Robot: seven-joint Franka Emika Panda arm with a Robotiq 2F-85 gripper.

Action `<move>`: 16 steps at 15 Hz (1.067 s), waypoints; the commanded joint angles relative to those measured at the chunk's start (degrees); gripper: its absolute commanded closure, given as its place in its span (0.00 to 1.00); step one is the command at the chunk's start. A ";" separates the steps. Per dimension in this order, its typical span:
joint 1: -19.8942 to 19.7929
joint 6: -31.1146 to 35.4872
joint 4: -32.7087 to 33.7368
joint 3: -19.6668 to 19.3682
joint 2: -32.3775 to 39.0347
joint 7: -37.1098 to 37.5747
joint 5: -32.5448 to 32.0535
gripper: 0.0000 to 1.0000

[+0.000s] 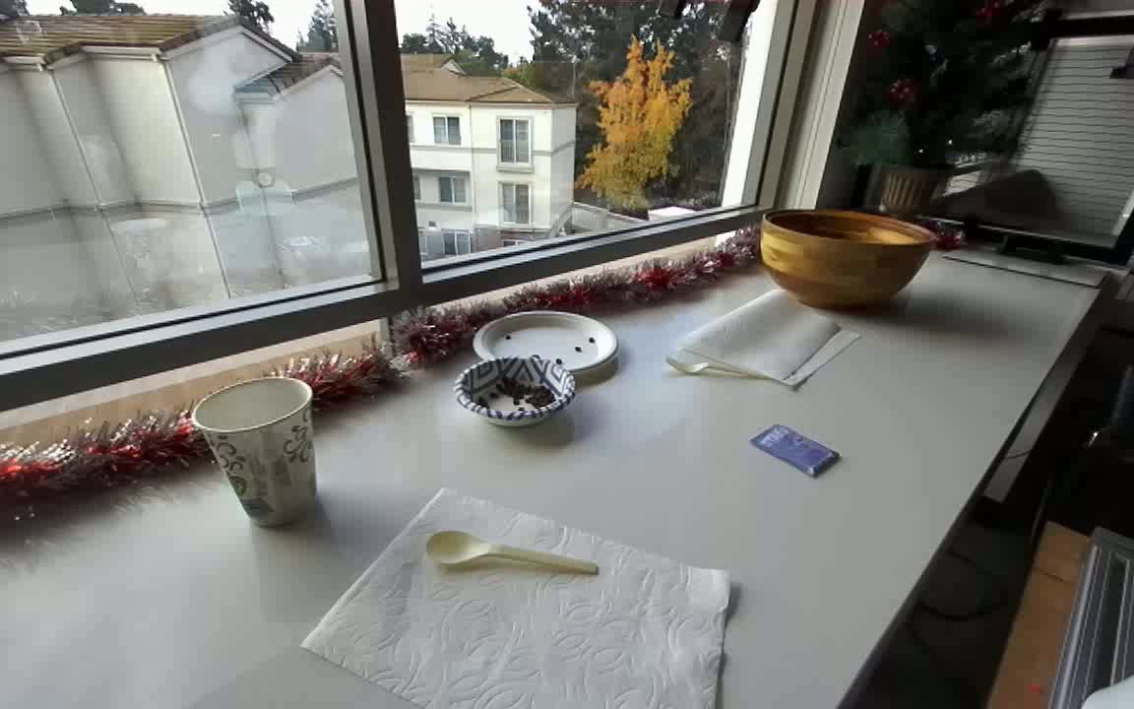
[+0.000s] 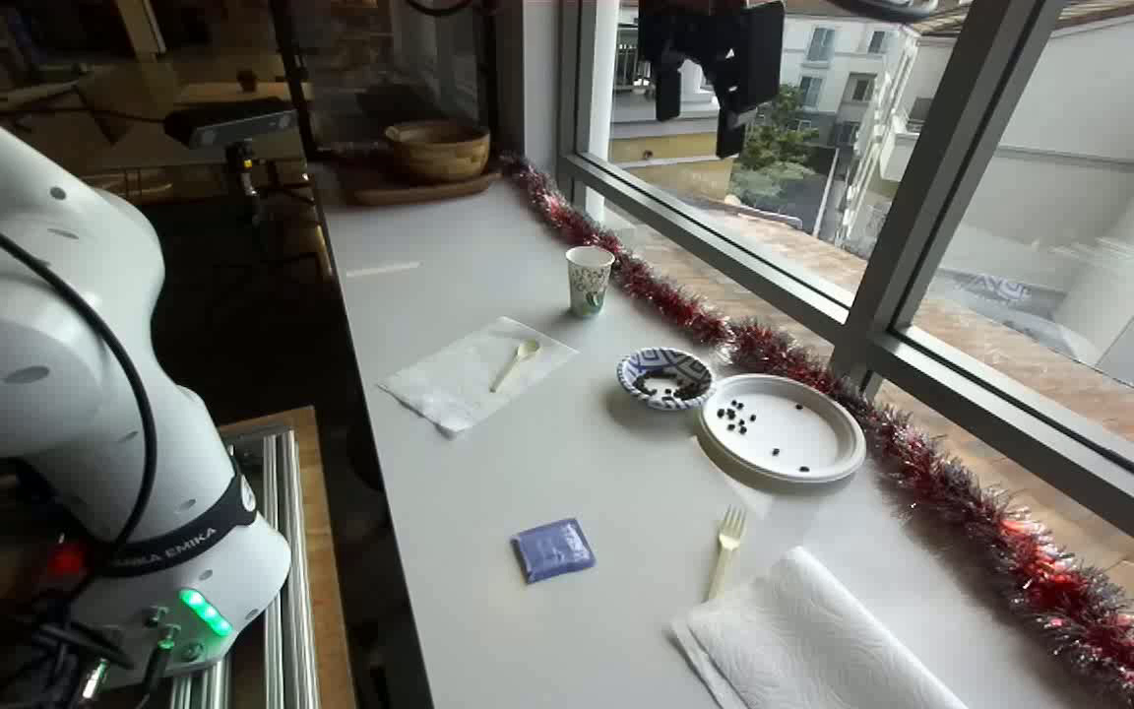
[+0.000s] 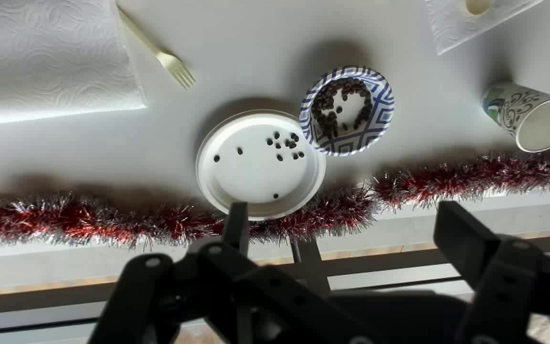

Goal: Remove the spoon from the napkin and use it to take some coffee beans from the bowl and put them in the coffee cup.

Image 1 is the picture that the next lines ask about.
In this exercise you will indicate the patterned paper cup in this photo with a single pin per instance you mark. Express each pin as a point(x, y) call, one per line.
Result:
point(265, 458)

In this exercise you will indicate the grey louvered panel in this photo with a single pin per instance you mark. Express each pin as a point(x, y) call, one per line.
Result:
point(1080, 131)

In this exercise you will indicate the folded white napkin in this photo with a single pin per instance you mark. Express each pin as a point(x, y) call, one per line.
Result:
point(765, 336)

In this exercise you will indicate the wooden bowl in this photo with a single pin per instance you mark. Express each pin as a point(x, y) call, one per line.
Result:
point(845, 268)

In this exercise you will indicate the white round plate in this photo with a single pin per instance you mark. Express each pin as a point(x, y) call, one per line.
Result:
point(552, 332)

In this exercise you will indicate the wooden board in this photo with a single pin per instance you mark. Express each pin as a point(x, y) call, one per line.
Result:
point(1033, 630)

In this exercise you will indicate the aluminium profile frame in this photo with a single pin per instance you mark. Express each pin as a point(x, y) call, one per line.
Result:
point(1102, 614)

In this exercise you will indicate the blue foil packet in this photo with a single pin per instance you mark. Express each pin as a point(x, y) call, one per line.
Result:
point(796, 449)

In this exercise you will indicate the embossed white paper napkin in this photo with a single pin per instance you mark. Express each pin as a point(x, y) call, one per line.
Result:
point(529, 644)

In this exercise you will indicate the blue striped small bowl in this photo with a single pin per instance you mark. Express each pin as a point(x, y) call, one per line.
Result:
point(514, 411)

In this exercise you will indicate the red tinsel garland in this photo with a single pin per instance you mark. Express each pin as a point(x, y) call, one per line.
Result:
point(97, 453)

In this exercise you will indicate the potted Christmas tree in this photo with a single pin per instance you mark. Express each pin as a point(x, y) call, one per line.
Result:
point(922, 81)

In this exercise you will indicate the cream plastic spoon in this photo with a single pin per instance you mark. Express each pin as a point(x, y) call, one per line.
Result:
point(462, 549)

